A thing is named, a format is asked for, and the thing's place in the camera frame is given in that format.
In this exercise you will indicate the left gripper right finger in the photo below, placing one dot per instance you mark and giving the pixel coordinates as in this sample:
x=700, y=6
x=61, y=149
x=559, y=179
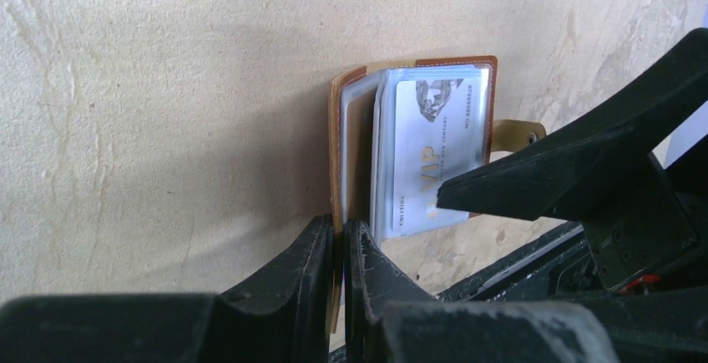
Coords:
x=372, y=281

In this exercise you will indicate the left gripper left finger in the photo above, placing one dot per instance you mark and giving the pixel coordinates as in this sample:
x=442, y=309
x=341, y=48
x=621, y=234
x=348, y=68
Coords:
x=281, y=309

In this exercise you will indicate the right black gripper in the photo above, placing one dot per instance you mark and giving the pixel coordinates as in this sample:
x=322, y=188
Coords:
x=655, y=223

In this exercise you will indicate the brown leather card holder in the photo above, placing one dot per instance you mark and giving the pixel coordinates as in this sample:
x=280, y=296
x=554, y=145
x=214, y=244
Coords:
x=361, y=115

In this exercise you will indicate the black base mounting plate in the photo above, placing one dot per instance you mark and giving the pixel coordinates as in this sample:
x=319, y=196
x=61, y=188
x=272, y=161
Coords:
x=655, y=318

